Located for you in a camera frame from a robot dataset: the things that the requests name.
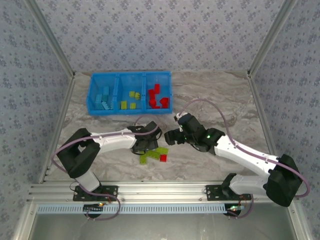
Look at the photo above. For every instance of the grey metal panel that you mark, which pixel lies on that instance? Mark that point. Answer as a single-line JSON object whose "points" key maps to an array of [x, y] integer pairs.
{"points": [[162, 227]]}

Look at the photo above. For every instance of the small red lego brick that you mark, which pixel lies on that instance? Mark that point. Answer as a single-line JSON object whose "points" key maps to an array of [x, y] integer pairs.
{"points": [[156, 107]]}

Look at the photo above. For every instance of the square red lego brick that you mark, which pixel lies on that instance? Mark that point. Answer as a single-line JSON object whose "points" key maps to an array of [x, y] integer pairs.
{"points": [[163, 158]]}

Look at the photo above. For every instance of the aluminium table side rail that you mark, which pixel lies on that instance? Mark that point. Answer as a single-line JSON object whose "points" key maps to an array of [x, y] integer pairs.
{"points": [[257, 100], [62, 112]]}

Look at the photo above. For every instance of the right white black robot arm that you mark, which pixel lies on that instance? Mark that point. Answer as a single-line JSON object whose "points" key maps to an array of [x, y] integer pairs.
{"points": [[245, 155]]}

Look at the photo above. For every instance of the green lego brick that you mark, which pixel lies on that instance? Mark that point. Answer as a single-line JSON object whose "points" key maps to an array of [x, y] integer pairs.
{"points": [[123, 105], [132, 105], [162, 150], [131, 94], [143, 159], [153, 155], [137, 95]]}

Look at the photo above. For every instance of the aluminium frame rail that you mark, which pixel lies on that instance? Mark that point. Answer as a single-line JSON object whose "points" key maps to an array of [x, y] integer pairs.
{"points": [[162, 191]]}

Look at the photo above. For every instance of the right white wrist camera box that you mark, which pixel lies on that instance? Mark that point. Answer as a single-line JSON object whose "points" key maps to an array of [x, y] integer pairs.
{"points": [[179, 116]]}

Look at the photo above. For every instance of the small black controller board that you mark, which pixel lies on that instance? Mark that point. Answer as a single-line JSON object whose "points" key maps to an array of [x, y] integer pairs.
{"points": [[91, 207], [233, 211]]}

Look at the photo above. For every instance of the short aluminium frame post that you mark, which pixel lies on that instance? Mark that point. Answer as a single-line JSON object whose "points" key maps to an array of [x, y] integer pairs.
{"points": [[300, 225], [23, 222]]}

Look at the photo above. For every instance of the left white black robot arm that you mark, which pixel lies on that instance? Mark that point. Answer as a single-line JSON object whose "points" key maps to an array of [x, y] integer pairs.
{"points": [[115, 143]]}

